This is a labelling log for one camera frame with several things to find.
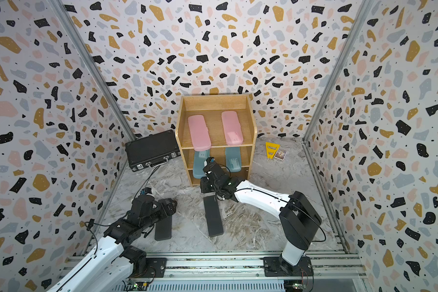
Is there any black pencil case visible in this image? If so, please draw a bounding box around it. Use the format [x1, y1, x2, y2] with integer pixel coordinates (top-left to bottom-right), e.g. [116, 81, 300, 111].
[203, 195, 224, 237]
[155, 216, 172, 242]

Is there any teal pencil case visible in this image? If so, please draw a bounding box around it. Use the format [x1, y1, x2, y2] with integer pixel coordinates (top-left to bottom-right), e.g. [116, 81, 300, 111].
[192, 150, 210, 180]
[225, 147, 242, 173]

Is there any pink pencil case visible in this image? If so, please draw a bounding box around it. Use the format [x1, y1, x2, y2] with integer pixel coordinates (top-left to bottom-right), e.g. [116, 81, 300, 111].
[187, 114, 212, 152]
[221, 111, 243, 146]

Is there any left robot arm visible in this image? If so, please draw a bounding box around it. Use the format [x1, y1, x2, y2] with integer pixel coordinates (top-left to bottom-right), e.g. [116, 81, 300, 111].
[49, 195, 177, 292]

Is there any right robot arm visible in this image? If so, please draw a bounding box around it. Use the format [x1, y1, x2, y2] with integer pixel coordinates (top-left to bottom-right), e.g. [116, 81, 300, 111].
[200, 157, 322, 268]

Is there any wooden three-tier shelf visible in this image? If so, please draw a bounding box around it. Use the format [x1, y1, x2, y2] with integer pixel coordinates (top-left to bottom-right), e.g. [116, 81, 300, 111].
[175, 94, 257, 186]

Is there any black briefcase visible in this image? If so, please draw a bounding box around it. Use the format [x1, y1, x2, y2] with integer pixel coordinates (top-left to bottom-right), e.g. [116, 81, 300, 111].
[125, 130, 181, 172]

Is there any yellow triangular packet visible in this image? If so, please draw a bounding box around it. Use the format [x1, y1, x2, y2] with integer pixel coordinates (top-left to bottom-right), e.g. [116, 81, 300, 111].
[265, 142, 280, 159]

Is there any small card box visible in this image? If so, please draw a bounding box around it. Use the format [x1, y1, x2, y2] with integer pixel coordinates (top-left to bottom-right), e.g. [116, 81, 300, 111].
[274, 148, 287, 161]

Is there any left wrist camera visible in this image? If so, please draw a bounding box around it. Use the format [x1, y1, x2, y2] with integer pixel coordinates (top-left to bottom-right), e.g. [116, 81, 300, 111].
[140, 187, 152, 195]

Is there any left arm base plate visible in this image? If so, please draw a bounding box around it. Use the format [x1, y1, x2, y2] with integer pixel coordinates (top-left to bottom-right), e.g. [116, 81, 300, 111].
[112, 257, 168, 279]

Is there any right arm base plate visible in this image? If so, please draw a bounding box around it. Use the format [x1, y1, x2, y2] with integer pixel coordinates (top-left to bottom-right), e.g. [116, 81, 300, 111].
[263, 256, 314, 277]

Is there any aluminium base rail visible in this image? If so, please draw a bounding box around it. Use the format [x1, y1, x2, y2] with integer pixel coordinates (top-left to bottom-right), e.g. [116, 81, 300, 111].
[56, 251, 369, 292]

